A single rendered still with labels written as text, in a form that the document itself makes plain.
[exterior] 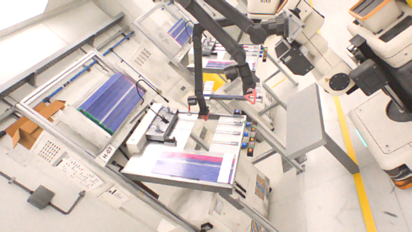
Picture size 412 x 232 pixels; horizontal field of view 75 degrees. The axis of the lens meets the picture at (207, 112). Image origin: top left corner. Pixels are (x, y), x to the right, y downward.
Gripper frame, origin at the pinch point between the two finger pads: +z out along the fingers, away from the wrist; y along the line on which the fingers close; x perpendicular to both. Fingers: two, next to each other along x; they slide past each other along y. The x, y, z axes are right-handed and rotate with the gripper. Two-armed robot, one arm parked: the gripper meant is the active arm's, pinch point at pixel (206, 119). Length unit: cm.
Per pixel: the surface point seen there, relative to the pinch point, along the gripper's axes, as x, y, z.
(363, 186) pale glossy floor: 106, 26, 37
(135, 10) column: -187, -276, -30
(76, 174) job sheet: -77, 60, -2
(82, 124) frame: -62, 49, -35
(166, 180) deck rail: -11, 60, 1
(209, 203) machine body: 8, 52, 32
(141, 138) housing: -37, 33, -10
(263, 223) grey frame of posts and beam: 45, 64, 30
